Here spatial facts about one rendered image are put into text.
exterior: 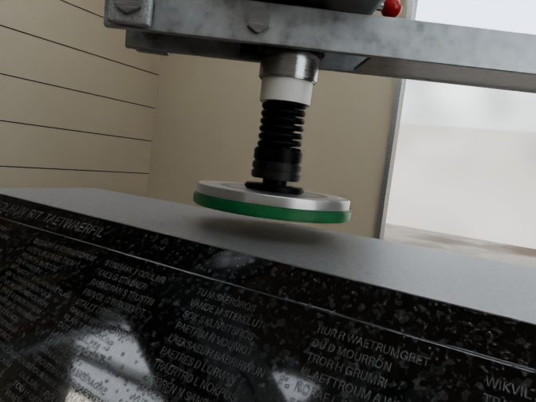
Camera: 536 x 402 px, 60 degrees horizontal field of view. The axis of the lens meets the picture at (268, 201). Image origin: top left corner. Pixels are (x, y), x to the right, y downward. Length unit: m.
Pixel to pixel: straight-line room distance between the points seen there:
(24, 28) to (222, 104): 2.52
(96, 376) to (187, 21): 0.41
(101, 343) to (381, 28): 0.48
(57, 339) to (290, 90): 0.40
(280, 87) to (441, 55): 0.21
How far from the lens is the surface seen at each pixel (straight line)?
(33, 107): 6.16
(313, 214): 0.56
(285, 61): 0.63
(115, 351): 0.49
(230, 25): 0.61
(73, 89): 6.47
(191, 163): 6.88
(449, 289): 0.47
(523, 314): 0.44
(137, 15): 0.60
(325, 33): 0.62
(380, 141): 5.59
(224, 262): 0.49
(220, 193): 0.57
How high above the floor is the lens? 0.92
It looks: 5 degrees down
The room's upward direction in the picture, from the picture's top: 7 degrees clockwise
